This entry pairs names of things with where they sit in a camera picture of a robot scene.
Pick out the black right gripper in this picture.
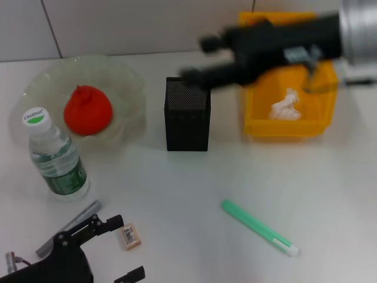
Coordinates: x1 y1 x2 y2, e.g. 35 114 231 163
178 13 344 89

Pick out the grey pen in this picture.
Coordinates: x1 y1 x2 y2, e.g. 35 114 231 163
35 200 102 258

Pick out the pale green glass fruit plate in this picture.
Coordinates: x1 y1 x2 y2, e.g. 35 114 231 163
17 54 147 148

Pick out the white paper ball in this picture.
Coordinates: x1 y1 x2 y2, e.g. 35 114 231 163
268 87 302 120

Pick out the beige eraser with barcode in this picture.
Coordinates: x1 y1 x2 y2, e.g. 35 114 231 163
119 223 142 251

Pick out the black mesh pen holder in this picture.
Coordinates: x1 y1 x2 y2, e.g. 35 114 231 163
163 76 211 152

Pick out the mint green pen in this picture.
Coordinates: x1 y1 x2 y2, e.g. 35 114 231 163
221 199 299 257

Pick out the yellow plastic bin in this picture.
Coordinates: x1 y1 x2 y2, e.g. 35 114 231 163
238 11 339 139

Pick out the left gripper cable with connector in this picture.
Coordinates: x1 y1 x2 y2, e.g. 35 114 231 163
5 251 32 271

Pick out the red-orange fruit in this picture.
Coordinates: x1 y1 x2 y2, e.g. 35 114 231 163
64 84 114 136

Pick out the clear green-label water bottle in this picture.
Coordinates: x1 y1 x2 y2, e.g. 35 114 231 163
22 106 91 203

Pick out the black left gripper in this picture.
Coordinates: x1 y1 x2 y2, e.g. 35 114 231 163
0 214 147 283

